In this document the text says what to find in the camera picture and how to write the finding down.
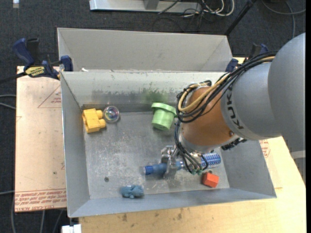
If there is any blue brush with white bristles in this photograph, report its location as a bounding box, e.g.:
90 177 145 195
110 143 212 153
143 152 222 177

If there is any light green plastic cup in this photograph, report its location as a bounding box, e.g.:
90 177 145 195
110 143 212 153
151 102 177 131

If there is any orange-red block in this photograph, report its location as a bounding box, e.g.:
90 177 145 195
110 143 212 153
201 171 220 188

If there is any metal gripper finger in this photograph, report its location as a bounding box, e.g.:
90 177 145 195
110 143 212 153
164 163 180 180
160 145 176 164

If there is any brown cardboard board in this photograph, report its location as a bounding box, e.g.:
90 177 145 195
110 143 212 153
14 66 284 213

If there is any grey metal bin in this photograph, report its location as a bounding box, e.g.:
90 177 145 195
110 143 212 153
57 27 277 218

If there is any yellow toy building block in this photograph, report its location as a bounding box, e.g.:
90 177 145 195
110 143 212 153
81 108 107 133

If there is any clear glass ball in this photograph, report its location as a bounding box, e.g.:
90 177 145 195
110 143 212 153
103 105 121 124

